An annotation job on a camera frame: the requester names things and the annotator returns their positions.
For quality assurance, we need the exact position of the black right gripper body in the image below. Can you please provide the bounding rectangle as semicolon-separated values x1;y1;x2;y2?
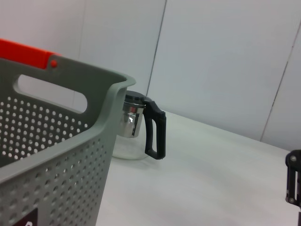
285;149;301;168

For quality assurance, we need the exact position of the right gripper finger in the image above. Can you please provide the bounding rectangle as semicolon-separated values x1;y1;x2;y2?
285;166;301;208

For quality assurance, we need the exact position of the grey-green perforated storage bin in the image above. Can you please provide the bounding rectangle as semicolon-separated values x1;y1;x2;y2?
0;54;137;226

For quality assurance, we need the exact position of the glass carafe with black handle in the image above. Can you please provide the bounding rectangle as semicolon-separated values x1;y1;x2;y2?
112;90;166;161

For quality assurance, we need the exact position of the orange bin handle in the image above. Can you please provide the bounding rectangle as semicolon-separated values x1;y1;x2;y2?
0;39;62;71

